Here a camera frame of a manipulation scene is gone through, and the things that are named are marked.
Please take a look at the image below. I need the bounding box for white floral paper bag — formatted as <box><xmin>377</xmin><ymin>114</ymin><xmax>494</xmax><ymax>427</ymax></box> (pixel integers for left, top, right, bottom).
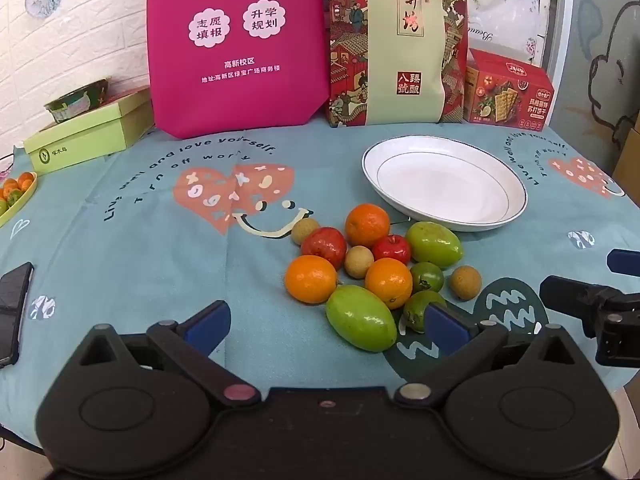
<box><xmin>465</xmin><ymin>0</ymin><xmax>557</xmax><ymax>68</ymax></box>

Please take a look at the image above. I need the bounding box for magenta tote bag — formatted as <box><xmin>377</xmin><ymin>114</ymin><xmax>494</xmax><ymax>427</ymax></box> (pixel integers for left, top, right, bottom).
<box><xmin>146</xmin><ymin>0</ymin><xmax>331</xmax><ymax>140</ymax></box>

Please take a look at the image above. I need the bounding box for green patterned bowl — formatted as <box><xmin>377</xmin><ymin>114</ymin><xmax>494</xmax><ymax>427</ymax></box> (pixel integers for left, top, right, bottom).
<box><xmin>44</xmin><ymin>76</ymin><xmax>113</xmax><ymax>123</ymax></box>

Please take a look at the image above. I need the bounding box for large red tomato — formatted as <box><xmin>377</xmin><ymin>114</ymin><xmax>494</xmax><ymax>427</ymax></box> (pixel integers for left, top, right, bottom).
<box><xmin>300</xmin><ymin>227</ymin><xmax>348</xmax><ymax>272</ymax></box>

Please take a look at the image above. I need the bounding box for cardboard box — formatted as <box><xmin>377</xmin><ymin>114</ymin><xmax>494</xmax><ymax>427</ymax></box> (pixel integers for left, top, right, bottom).
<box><xmin>612</xmin><ymin>110</ymin><xmax>640</xmax><ymax>196</ymax></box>

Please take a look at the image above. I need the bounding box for small red apple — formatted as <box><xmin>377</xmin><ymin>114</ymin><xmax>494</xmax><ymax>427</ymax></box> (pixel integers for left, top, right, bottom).
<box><xmin>371</xmin><ymin>234</ymin><xmax>412</xmax><ymax>266</ymax></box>

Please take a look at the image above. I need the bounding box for white round frame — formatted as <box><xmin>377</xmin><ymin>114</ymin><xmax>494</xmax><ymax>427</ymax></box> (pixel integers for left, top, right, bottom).
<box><xmin>542</xmin><ymin>0</ymin><xmax>576</xmax><ymax>133</ymax></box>

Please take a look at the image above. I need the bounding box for red cracker box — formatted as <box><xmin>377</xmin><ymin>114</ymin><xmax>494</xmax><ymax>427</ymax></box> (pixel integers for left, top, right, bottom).
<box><xmin>462</xmin><ymin>49</ymin><xmax>555</xmax><ymax>128</ymax></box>

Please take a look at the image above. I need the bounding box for teal printed tablecloth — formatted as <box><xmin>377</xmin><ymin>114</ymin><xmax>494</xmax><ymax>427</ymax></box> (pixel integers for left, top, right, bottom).
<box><xmin>0</xmin><ymin>120</ymin><xmax>640</xmax><ymax>441</ymax></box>

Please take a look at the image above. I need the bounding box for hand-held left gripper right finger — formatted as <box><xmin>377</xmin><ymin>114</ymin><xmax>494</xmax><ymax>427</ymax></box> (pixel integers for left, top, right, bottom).
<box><xmin>395</xmin><ymin>302</ymin><xmax>588</xmax><ymax>408</ymax></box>

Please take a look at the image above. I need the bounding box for small green tomato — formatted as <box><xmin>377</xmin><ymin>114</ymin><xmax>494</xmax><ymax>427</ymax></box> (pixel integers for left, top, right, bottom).
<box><xmin>410</xmin><ymin>261</ymin><xmax>445</xmax><ymax>293</ymax></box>
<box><xmin>402</xmin><ymin>290</ymin><xmax>448</xmax><ymax>333</ymax></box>

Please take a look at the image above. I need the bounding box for orange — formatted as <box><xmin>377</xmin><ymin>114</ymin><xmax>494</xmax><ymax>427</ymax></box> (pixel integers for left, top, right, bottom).
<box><xmin>345</xmin><ymin>203</ymin><xmax>391</xmax><ymax>248</ymax></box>
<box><xmin>364</xmin><ymin>257</ymin><xmax>414</xmax><ymax>310</ymax></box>
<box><xmin>284</xmin><ymin>255</ymin><xmax>339</xmax><ymax>305</ymax></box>

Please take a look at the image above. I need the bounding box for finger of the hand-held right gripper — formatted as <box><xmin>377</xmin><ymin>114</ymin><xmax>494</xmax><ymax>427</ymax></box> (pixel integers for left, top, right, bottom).
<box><xmin>606</xmin><ymin>248</ymin><xmax>640</xmax><ymax>277</ymax></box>
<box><xmin>539</xmin><ymin>275</ymin><xmax>640</xmax><ymax>368</ymax></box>

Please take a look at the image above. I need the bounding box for light green box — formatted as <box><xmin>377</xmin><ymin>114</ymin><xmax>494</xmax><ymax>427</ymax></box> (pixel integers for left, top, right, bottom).
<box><xmin>22</xmin><ymin>87</ymin><xmax>156</xmax><ymax>176</ymax></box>

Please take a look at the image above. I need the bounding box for yellow-green tray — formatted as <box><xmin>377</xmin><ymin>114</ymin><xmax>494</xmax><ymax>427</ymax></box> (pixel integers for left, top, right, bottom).
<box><xmin>0</xmin><ymin>171</ymin><xmax>39</xmax><ymax>228</ymax></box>

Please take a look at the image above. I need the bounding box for pile of small kumquats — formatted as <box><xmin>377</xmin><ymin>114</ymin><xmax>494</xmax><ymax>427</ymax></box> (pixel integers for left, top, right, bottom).
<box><xmin>0</xmin><ymin>172</ymin><xmax>35</xmax><ymax>216</ymax></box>

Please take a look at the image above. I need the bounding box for black phone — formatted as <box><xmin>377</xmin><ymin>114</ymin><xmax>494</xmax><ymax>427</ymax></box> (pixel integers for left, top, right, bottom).
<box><xmin>0</xmin><ymin>261</ymin><xmax>35</xmax><ymax>367</ymax></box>

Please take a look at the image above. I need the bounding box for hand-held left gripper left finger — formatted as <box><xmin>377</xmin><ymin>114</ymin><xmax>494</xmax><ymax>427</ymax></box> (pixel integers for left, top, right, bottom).
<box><xmin>65</xmin><ymin>300</ymin><xmax>262</xmax><ymax>413</ymax></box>

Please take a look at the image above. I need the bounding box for red and green gift bag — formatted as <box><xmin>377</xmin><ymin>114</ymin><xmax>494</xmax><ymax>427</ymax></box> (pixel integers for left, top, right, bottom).
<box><xmin>327</xmin><ymin>0</ymin><xmax>469</xmax><ymax>128</ymax></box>

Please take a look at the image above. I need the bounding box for large green mango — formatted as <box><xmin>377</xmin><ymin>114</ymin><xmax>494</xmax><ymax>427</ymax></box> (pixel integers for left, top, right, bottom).
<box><xmin>404</xmin><ymin>221</ymin><xmax>464</xmax><ymax>268</ymax></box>
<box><xmin>325</xmin><ymin>284</ymin><xmax>398</xmax><ymax>352</ymax></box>

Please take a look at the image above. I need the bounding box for white plate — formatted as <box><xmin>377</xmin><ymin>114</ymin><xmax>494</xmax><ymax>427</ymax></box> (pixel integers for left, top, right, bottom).
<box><xmin>361</xmin><ymin>137</ymin><xmax>528</xmax><ymax>233</ymax></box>

